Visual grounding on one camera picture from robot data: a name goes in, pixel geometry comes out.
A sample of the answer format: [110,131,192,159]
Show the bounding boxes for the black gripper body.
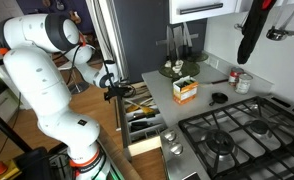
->
[110,82,137,99]

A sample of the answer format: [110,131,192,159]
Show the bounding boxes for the grey kitchen utensil drawer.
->
[115,81,169,163]

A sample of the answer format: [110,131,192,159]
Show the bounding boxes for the metal bar stool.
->
[66,59,91,95]

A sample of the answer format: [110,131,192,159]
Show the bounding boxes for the grey tall cabinet panel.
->
[113,0,208,84]

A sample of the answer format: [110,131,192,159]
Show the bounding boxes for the large green glass cake stand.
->
[158,59,201,80]

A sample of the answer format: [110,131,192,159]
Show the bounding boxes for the knives on magnetic strip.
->
[155,22,200,58]

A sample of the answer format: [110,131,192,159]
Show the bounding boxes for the small green glass cake stand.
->
[186,51,210,64]

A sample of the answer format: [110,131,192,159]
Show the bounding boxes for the dark knife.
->
[200,78,230,86]

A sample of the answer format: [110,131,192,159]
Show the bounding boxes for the can with red label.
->
[228,67,245,87]

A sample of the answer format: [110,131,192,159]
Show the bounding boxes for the white upper cabinet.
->
[168,0,255,25]

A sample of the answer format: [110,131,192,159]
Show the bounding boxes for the red white spice jars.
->
[234,73,254,95]

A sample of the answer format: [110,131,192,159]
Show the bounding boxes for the stainless steel gas stove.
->
[159,95,294,180]

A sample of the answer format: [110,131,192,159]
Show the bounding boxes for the small steel ladle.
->
[233,11,253,32]

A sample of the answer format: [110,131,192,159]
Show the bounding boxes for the black oven mitt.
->
[236,0,278,65]

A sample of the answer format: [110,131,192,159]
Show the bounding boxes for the large steel ladle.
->
[266,0,294,42]

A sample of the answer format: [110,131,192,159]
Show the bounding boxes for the yellow handled utensil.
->
[125,98,157,118]

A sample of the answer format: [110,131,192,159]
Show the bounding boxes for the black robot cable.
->
[66,43,121,88]

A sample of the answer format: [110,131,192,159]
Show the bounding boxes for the black camera stand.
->
[0,59,33,155]

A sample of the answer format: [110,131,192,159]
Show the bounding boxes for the dark cabinet bar handle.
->
[178,2,224,16]

